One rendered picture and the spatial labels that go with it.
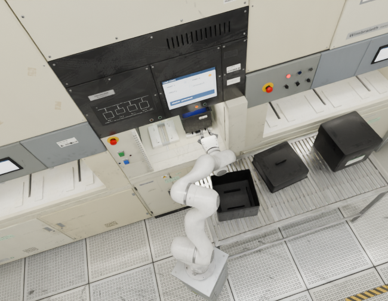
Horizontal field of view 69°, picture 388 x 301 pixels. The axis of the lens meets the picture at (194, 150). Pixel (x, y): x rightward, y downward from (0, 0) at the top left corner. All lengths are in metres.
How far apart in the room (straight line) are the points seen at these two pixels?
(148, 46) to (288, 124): 1.34
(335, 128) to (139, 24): 1.47
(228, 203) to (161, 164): 0.57
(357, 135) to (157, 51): 1.44
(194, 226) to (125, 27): 0.91
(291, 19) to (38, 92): 1.21
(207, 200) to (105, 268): 1.85
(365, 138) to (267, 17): 1.12
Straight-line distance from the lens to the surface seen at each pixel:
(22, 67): 1.38
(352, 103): 2.56
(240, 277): 2.69
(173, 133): 2.21
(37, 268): 3.24
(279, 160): 2.11
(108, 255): 2.94
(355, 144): 2.13
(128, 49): 1.32
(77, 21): 1.24
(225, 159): 1.55
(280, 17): 1.50
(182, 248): 1.54
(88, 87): 1.43
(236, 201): 2.04
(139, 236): 2.88
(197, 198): 1.24
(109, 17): 1.23
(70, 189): 2.29
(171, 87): 1.49
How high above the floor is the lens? 2.66
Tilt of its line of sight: 57 degrees down
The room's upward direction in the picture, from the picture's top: 12 degrees counter-clockwise
